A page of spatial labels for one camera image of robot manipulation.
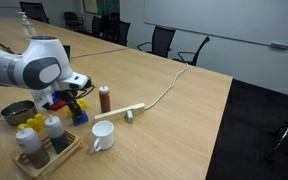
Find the black utensil bin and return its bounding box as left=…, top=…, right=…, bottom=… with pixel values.
left=0, top=42, right=20, bottom=55

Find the red lego base block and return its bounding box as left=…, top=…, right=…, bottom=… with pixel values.
left=50, top=101, right=66, bottom=111

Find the blue lego block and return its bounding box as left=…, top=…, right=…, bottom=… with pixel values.
left=52, top=92, right=60, bottom=104
left=72, top=110, right=88, bottom=126

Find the whiteboard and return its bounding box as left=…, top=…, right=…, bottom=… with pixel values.
left=144, top=0, right=288, bottom=46

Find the cream power strip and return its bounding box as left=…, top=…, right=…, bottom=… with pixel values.
left=94, top=103, right=145, bottom=122

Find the steel pot with handles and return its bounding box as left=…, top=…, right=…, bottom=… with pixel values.
left=0, top=100, right=37, bottom=125

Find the clear soap dispenser bottle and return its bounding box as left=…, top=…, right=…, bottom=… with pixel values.
left=20, top=11, right=37, bottom=39

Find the black office chair left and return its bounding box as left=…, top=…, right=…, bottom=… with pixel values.
left=64, top=12, right=84, bottom=31

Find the brown sauce squeeze bottle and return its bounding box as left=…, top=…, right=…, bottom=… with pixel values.
left=99, top=86, right=111, bottom=113

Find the black chair top left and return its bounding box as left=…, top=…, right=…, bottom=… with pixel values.
left=20, top=1, right=49, bottom=23

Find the yellow lego block right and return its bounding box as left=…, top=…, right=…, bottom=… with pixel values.
left=66, top=98, right=88, bottom=116

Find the wooden crate tray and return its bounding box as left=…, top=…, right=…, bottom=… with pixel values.
left=12, top=129, right=83, bottom=180

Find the sauce bottle in tray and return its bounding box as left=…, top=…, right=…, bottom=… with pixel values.
left=16, top=128, right=50, bottom=169
left=45, top=115, right=69, bottom=154

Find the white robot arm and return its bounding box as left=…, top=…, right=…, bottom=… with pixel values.
left=0, top=36, right=91, bottom=120

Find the black tablet stand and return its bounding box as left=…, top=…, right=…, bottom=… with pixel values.
left=63, top=45, right=71, bottom=62

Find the yellow lego block left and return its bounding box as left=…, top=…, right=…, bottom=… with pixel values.
left=17, top=113, right=46, bottom=131

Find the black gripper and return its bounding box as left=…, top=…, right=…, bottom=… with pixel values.
left=55, top=89, right=82, bottom=117

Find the black office chair angled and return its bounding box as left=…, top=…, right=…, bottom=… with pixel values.
left=172, top=36, right=210, bottom=66

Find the white mug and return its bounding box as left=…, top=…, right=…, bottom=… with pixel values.
left=92, top=120, right=114, bottom=152

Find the white plug adapter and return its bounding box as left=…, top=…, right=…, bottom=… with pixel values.
left=126, top=110, right=133, bottom=123

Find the black office chair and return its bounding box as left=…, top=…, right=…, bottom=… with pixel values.
left=102, top=13, right=130, bottom=46
left=137, top=26, right=175, bottom=58
left=64, top=12, right=84, bottom=31

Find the front sauce bottle in tray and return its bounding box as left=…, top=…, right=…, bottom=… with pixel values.
left=16, top=128, right=50, bottom=169

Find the whiteboard eraser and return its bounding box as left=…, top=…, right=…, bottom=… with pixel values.
left=270, top=43, right=288, bottom=50

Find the black office chair near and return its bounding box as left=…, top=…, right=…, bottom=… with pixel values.
left=137, top=26, right=175, bottom=58

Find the rear sauce bottle in tray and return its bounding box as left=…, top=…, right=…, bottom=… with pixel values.
left=45, top=115, right=69, bottom=154

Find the black office chair far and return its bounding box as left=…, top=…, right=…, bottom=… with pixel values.
left=102, top=13, right=130, bottom=46

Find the yellow lego block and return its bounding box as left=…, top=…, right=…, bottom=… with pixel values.
left=66, top=98, right=88, bottom=116
left=17, top=113, right=46, bottom=131

